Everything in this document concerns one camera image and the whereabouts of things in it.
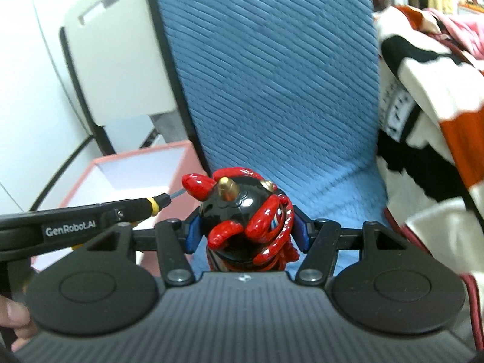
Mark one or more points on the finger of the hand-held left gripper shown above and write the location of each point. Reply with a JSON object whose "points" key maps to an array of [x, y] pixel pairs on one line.
{"points": [[132, 208]]}

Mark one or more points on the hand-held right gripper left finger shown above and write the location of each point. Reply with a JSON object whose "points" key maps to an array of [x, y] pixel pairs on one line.
{"points": [[192, 236]]}

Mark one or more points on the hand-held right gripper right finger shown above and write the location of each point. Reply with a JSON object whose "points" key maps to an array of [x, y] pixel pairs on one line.
{"points": [[298, 230]]}

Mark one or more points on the black and yellow screwdriver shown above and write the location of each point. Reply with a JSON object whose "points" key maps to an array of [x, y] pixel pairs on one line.
{"points": [[158, 201]]}

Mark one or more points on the orange cardboard box white inside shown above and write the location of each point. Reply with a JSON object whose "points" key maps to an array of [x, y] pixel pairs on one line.
{"points": [[106, 181]]}

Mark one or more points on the red and black horned figurine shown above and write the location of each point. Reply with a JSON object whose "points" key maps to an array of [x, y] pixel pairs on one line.
{"points": [[234, 204]]}

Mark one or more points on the person's left hand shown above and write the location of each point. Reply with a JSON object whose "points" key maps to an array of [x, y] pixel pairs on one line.
{"points": [[15, 315]]}

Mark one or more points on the white cabinet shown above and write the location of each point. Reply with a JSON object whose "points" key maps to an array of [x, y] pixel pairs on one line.
{"points": [[30, 83]]}

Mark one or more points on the blue textured bed cover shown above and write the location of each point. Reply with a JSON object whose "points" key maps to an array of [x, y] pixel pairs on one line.
{"points": [[272, 83]]}

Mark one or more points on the white black orange striped blanket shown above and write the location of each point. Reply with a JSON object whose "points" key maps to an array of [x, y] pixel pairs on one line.
{"points": [[435, 121]]}

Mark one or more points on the pink cloth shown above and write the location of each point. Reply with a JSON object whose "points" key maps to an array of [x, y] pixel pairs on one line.
{"points": [[467, 34]]}

